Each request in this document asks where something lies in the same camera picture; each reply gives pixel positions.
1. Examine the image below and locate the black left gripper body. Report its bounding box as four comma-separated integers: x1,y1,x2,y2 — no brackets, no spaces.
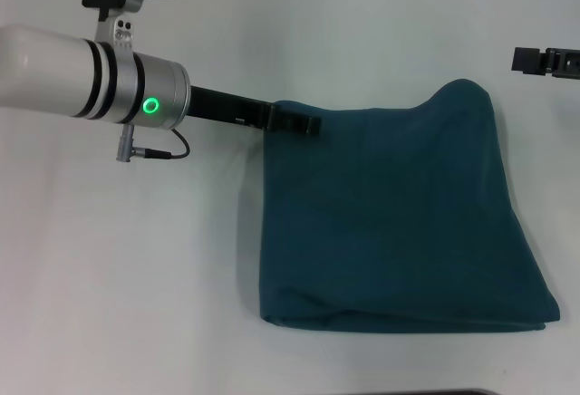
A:
184,84,277,132

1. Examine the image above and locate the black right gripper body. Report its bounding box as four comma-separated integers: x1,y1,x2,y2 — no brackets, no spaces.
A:
546,46,580,80

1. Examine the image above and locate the teal blue printed t-shirt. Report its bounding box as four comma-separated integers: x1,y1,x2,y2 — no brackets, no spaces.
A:
257,78,562,333

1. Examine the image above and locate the left arm black plug cable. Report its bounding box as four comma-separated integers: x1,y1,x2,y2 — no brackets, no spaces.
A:
113,123,190,165

